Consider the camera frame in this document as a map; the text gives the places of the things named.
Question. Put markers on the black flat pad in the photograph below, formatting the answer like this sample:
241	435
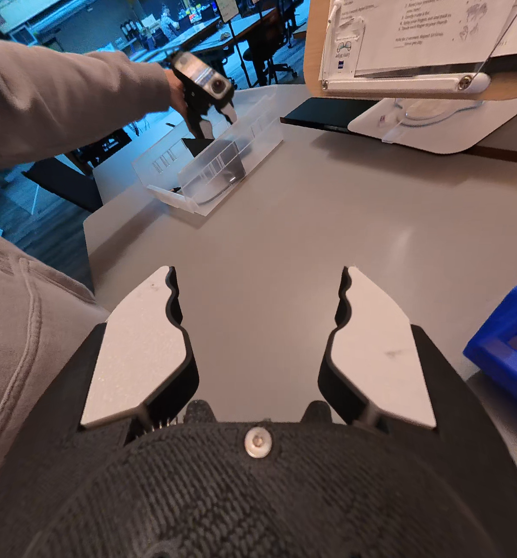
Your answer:
315	115

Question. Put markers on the person's left hand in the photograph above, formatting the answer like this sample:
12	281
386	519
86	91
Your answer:
175	91

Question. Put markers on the tablet on white stand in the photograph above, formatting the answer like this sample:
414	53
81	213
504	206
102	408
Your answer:
313	43

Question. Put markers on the printed instruction sheet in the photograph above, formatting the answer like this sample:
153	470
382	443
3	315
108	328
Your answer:
437	26

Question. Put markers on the person's left forearm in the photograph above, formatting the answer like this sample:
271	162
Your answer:
67	96

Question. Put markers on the blue plastic bin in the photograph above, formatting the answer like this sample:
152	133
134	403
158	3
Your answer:
489	348

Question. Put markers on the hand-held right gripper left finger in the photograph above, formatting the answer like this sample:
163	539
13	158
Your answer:
136	362

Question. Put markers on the small white wipe packet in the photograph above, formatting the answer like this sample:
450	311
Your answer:
343	52

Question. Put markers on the white sign on pole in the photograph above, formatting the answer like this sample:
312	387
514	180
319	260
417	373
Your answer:
228	8

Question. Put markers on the clear plastic bin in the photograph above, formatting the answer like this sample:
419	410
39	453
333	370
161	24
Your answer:
206	170

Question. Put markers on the person's grey sweatshirt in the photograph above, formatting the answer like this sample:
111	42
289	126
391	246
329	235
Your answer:
23	348

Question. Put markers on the background desk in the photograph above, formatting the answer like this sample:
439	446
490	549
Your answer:
223	30

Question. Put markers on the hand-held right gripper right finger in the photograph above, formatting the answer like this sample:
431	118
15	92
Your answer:
380	362

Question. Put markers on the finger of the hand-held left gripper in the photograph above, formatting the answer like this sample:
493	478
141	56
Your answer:
204	128
227	112

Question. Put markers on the black office chair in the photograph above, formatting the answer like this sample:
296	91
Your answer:
280	56

